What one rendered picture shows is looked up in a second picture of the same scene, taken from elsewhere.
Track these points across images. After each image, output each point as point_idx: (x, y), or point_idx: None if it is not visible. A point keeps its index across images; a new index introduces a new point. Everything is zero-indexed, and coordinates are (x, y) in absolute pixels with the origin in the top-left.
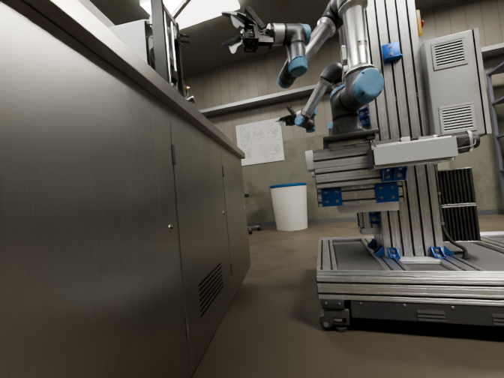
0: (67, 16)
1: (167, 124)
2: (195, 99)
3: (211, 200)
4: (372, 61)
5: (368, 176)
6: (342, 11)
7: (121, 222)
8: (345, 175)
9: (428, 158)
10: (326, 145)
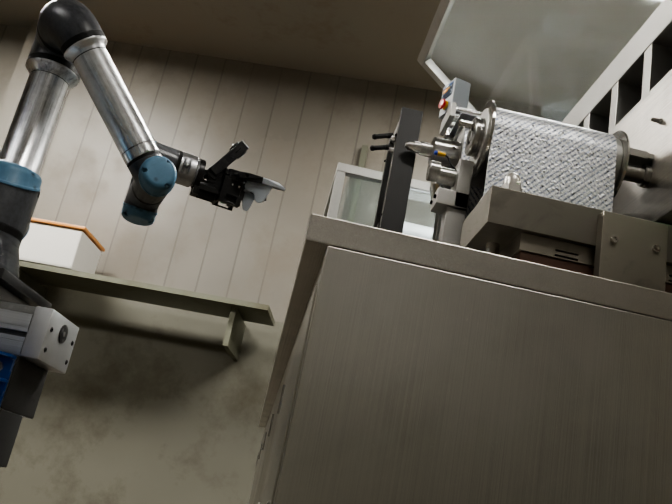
0: (269, 387)
1: (278, 393)
2: (430, 165)
3: (263, 477)
4: None
5: None
6: (72, 85)
7: (255, 494)
8: None
9: None
10: (20, 296)
